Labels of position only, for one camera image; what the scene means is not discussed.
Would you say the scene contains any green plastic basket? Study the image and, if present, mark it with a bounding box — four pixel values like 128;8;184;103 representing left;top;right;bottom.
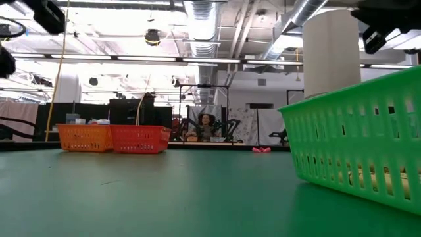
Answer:
278;65;421;217

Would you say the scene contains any pale box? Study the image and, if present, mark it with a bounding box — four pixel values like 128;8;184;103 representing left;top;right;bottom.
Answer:
65;113;82;125

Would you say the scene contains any yellow cable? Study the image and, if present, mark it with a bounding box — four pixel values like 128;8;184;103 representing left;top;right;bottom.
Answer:
44;0;70;143

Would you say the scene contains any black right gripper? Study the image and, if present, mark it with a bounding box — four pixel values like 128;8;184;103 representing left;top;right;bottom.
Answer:
350;0;421;55

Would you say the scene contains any black partition panel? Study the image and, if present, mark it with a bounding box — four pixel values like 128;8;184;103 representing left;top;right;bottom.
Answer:
32;103;111;143

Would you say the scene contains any black ceiling dome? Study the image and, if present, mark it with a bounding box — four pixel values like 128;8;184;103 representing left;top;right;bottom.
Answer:
144;28;161;47

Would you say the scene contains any pink cloth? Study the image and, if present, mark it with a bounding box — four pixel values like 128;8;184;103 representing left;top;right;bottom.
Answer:
0;100;39;142

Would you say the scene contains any yellow crayon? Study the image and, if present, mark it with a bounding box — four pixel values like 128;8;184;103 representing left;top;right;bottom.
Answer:
378;166;414;201
338;166;379;192

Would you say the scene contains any patterned white cloth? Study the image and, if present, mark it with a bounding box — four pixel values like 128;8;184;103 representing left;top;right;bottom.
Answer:
228;107;259;145

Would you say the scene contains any orange plastic basket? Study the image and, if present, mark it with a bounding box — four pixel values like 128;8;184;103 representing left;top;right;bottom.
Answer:
56;123;114;153

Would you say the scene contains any person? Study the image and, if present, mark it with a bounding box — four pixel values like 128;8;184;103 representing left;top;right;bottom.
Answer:
186;113;224;142

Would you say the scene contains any silver air duct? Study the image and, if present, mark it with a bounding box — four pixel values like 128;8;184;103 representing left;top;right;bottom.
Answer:
182;0;220;103
262;0;330;62

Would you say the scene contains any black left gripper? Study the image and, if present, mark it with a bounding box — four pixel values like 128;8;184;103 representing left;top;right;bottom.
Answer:
22;0;66;36

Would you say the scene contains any ceiling light strip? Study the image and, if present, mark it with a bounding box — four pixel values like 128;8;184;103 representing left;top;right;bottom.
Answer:
0;52;421;70

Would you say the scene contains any black hose loop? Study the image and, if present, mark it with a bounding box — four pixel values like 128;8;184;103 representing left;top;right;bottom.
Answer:
0;116;37;140

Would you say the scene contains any green table mat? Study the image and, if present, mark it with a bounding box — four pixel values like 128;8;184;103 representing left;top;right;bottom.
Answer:
0;148;421;237

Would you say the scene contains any black metal frame stand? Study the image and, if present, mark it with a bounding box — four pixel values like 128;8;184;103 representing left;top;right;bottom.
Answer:
178;83;230;145

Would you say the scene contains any red plastic basket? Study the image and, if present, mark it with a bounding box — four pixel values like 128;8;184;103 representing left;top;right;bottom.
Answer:
109;124;172;155

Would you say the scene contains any grey cloth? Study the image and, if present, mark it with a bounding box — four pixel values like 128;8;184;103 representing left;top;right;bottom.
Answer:
187;104;223;141

